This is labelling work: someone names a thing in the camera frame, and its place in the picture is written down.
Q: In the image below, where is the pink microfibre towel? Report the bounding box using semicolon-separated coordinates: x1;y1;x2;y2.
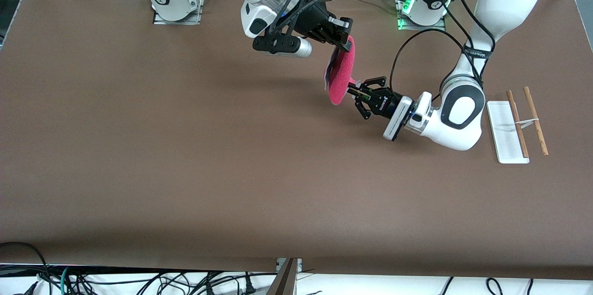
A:
322;36;358;106

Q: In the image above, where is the white rack with wooden rods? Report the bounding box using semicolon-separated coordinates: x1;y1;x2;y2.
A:
486;86;550;165

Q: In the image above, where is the aluminium profile beam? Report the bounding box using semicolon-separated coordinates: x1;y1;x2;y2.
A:
266;258;300;295

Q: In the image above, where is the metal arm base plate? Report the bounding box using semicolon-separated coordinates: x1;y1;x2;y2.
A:
397;0;447;32
152;0;203;26

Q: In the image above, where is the black arched floor cable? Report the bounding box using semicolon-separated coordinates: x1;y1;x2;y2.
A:
0;241;52;295

